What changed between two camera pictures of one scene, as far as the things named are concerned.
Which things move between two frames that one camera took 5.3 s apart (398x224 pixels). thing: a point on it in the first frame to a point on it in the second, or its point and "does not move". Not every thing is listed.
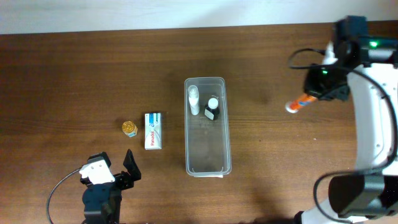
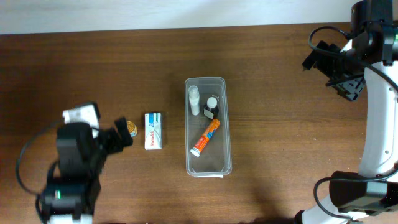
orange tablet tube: (293, 106) to (214, 124)
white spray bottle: (193, 96) does not move
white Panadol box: (153, 130) does not move
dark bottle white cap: (212, 109) does not move
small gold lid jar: (129, 129) does not move
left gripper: (121, 179) to (110, 140)
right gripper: (325, 91) to (337, 70)
